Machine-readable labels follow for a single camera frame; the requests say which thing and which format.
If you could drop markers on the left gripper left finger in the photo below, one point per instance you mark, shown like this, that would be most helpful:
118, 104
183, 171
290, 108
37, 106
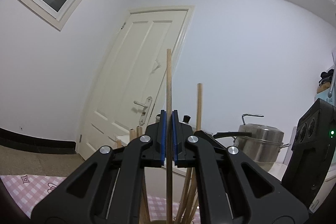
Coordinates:
127, 186

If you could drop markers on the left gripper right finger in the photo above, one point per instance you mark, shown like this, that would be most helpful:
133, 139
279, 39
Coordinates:
192, 151

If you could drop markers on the wooden chopstick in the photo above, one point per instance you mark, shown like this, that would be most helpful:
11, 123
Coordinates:
189, 199
132, 134
139, 131
199, 106
169, 146

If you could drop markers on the wooden chopstick in cup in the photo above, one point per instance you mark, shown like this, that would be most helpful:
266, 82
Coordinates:
132, 134
139, 131
199, 106

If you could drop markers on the white panel door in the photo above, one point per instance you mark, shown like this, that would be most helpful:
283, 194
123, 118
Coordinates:
134, 69

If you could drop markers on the stainless steel steamer pot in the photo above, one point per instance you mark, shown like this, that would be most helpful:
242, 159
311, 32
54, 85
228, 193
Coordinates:
260, 142

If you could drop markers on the pink checkered tablecloth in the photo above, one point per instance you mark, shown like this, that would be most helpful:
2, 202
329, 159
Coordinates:
27, 190

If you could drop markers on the silver door handle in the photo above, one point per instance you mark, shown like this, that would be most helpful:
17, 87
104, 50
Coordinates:
145, 109

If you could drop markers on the black camera box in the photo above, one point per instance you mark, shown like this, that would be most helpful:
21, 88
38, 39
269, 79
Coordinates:
312, 152

